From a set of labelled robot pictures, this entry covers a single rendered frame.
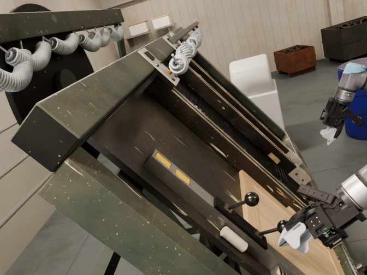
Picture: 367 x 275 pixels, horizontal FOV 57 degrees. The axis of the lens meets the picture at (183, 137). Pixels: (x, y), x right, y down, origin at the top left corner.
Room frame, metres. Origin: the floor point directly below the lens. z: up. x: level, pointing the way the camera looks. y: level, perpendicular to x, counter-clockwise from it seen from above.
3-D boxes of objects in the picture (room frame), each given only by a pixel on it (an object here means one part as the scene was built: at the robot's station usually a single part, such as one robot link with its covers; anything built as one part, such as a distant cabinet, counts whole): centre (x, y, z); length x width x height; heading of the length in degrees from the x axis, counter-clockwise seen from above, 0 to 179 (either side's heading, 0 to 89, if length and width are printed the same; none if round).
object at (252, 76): (4.32, -1.08, 0.65); 0.73 x 0.61 x 1.31; 167
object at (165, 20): (8.99, -0.34, 2.04); 0.45 x 0.37 x 0.25; 79
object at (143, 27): (9.11, 0.26, 2.04); 0.47 x 0.39 x 0.27; 79
